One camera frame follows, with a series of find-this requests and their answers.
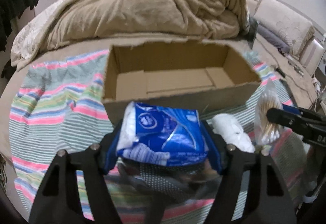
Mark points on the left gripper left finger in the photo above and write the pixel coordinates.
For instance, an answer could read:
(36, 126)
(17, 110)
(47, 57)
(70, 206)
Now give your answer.
(58, 200)

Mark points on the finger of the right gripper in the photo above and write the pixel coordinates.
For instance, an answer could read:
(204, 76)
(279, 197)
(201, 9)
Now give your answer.
(291, 119)

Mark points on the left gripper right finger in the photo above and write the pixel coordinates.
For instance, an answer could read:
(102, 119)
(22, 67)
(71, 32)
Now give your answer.
(268, 199)

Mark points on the white sock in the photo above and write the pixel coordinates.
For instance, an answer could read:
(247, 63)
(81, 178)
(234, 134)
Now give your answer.
(232, 132)

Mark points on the dark dotted sock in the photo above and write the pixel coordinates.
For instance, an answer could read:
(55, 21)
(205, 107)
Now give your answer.
(175, 184)

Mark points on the blue tissue pack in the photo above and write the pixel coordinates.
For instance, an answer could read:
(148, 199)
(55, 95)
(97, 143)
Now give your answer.
(157, 135)

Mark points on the beige embroidered pillow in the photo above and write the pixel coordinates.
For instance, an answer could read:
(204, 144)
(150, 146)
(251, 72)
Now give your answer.
(291, 27)

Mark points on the striped colourful towel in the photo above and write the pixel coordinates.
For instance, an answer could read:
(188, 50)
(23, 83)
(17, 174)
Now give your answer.
(58, 107)

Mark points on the open cardboard box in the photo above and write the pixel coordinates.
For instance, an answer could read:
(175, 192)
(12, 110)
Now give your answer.
(205, 76)

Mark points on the beige plush blanket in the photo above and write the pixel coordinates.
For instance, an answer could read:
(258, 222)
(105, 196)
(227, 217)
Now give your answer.
(69, 21)

